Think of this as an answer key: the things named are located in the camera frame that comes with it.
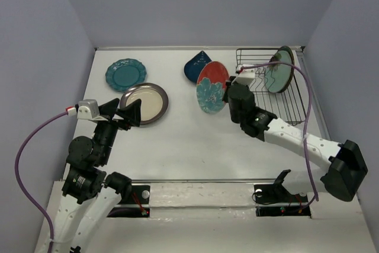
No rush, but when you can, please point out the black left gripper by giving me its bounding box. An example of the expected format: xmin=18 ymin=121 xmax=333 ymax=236
xmin=95 ymin=97 xmax=143 ymax=163

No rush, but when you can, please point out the red teal floral plate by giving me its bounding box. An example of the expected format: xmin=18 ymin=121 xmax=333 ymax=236
xmin=196 ymin=61 xmax=229 ymax=114

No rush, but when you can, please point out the light green round plate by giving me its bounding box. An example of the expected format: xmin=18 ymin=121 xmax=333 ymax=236
xmin=264 ymin=46 xmax=294 ymax=93

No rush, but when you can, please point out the dark teal round plate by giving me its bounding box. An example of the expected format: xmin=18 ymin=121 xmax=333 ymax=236
xmin=280 ymin=45 xmax=296 ymax=92

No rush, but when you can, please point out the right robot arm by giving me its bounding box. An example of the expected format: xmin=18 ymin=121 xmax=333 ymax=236
xmin=223 ymin=76 xmax=368 ymax=202

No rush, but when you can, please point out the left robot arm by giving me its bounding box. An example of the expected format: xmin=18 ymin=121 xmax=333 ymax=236
xmin=40 ymin=98 xmax=142 ymax=252

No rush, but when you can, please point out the navy leaf shaped dish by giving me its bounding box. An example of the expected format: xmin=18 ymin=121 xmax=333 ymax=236
xmin=184 ymin=51 xmax=211 ymax=84

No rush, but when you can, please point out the teal scalloped plate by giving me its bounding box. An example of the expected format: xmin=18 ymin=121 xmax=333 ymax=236
xmin=105 ymin=58 xmax=147 ymax=92

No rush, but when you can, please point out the silver rimmed cream plate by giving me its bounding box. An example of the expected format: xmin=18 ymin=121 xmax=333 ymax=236
xmin=120 ymin=83 xmax=169 ymax=126

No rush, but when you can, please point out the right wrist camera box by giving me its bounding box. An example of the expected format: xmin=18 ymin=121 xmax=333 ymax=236
xmin=235 ymin=65 xmax=255 ymax=86

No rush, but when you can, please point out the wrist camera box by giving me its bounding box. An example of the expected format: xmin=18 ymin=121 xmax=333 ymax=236
xmin=235 ymin=65 xmax=255 ymax=86
xmin=66 ymin=99 xmax=100 ymax=120

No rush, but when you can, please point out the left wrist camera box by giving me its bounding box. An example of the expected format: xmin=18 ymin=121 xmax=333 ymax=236
xmin=66 ymin=99 xmax=100 ymax=120

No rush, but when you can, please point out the black wire dish rack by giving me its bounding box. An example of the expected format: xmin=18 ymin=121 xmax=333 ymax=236
xmin=236 ymin=48 xmax=307 ymax=126

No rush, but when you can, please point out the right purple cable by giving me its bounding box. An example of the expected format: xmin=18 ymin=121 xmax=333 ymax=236
xmin=239 ymin=60 xmax=320 ymax=203

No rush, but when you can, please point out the purple cable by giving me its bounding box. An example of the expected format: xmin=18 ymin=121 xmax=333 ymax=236
xmin=239 ymin=60 xmax=320 ymax=203
xmin=14 ymin=110 xmax=72 ymax=253

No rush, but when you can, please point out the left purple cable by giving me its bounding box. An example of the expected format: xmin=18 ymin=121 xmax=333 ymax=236
xmin=14 ymin=110 xmax=72 ymax=253

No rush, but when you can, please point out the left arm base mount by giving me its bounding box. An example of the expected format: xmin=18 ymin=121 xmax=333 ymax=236
xmin=108 ymin=185 xmax=150 ymax=218

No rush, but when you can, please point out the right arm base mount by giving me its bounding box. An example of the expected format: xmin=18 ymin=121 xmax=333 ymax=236
xmin=252 ymin=169 xmax=311 ymax=217

